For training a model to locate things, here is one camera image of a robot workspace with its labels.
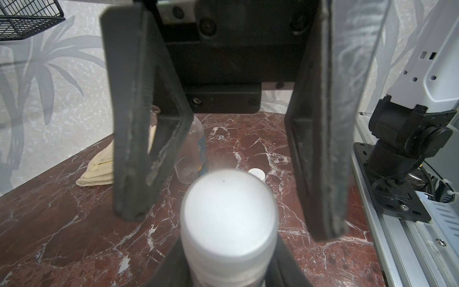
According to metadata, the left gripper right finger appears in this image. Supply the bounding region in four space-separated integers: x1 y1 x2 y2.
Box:
265 234 312 287

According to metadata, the aluminium mounting rail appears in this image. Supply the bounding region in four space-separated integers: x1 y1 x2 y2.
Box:
351 112 459 287

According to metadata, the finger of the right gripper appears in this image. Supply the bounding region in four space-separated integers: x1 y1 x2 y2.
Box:
100 3 194 221
284 1 390 241

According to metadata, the clear bottle with blue label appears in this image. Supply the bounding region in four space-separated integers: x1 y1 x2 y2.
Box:
174 116 208 185

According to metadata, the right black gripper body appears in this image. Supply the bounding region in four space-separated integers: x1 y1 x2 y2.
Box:
134 1 320 114

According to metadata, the beige work glove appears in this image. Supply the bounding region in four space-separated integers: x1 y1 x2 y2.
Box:
75 125 157 187

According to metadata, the black wire basket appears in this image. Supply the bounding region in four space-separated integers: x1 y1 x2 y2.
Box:
1 0 65 41

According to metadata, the white bottle cap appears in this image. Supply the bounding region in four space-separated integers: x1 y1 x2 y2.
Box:
180 169 279 281
248 168 266 182

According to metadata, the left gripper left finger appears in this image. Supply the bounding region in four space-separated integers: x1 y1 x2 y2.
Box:
144 236 200 287

